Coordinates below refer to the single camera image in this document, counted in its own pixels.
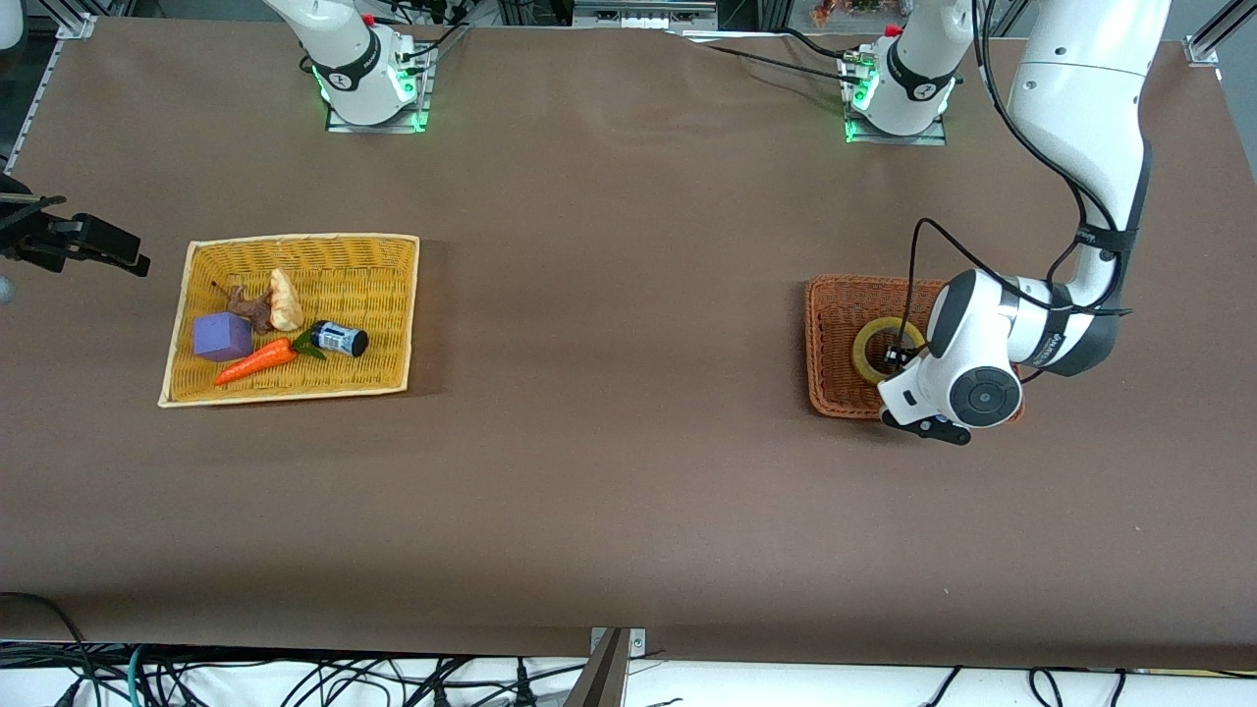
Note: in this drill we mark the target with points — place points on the aluminium frame rail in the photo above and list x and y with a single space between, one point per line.
74 25
1203 47

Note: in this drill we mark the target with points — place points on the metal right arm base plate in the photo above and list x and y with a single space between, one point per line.
417 98

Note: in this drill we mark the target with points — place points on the orange toy carrot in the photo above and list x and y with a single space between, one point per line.
255 361

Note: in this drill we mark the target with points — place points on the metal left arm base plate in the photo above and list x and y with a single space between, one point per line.
933 133

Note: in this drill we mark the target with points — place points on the purple foam cube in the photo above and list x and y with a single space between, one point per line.
221 339

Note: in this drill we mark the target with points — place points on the yellow tape roll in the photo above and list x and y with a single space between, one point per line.
858 352

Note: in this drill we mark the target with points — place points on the brown woven wicker basket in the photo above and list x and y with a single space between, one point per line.
835 304

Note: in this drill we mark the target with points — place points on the yellow woven wicker tray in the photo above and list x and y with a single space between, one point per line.
383 373

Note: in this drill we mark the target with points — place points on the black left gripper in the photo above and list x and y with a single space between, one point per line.
896 356

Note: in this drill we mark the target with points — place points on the grey electronics box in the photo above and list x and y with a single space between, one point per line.
643 14

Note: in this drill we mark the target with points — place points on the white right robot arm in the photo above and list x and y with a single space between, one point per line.
344 59

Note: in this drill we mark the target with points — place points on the dark metal bar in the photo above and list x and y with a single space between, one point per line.
601 682

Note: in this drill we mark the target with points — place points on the black and blue battery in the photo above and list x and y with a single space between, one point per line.
342 340

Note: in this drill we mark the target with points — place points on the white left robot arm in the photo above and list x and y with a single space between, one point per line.
1080 98

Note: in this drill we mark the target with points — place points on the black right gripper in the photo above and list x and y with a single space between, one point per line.
39 242

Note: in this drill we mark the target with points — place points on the silver table edge bracket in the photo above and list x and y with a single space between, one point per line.
636 643

